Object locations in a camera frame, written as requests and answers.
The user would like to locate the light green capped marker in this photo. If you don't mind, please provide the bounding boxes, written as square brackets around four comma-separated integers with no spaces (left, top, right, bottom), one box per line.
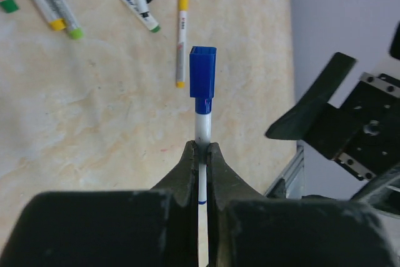
[51,0,84,39]

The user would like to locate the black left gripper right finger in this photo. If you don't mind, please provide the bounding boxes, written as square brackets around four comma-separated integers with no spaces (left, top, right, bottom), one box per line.
[207,143,397,266]

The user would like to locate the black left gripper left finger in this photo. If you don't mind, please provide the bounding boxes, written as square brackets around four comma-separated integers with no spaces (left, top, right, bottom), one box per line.
[5,141,199,266]

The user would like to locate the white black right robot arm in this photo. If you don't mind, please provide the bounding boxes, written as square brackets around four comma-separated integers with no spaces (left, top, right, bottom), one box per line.
[265,30,399,218]

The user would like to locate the yellow capped white marker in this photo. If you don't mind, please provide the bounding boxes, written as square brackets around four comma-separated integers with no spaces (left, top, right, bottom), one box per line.
[176,0,189,88]

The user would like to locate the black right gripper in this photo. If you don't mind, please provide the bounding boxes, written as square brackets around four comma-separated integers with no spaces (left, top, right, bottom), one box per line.
[265,52,399,180]

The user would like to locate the aluminium frame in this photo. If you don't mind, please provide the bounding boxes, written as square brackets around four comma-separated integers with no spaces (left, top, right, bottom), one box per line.
[264,146,305,199]

